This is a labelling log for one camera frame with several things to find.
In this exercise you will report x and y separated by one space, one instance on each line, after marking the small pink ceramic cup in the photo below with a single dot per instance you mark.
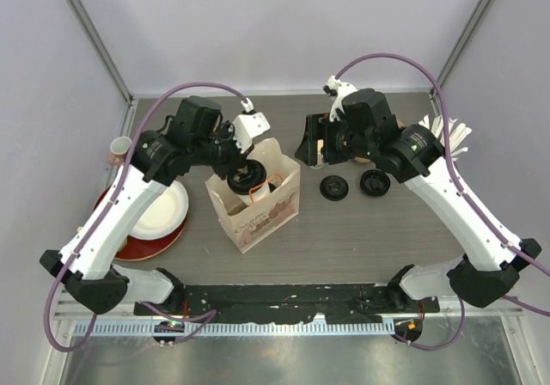
119 148

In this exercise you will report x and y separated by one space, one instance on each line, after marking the loose black lid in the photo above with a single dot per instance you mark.
374 183

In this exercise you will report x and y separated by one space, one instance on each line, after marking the white plate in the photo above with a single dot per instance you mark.
165 215

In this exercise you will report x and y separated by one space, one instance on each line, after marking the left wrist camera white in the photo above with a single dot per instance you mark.
249 125

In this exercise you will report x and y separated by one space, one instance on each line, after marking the bundle of wrapped straws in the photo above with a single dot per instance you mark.
456 131

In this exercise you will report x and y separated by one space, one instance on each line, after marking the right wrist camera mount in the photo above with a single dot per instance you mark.
337 91

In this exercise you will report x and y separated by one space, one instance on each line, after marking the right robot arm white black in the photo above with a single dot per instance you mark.
493 256

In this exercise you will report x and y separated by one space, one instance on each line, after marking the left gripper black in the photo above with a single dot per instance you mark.
237 157

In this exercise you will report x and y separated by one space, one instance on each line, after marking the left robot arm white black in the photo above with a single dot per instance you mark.
85 265

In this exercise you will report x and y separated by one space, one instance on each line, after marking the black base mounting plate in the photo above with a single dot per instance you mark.
290 304

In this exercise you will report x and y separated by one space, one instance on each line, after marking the brown paper bag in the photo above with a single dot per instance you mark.
258 221

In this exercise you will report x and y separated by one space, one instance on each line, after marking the cardboard cup carrier single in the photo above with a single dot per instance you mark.
237 209

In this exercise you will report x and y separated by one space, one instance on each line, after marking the red plate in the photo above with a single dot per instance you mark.
134 249

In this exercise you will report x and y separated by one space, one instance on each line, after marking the stack of white paper cups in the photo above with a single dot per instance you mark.
318 165

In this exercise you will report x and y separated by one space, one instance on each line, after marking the stack of black lids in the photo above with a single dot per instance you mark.
334 187

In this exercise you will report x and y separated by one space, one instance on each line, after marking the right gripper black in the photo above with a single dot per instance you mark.
319 126

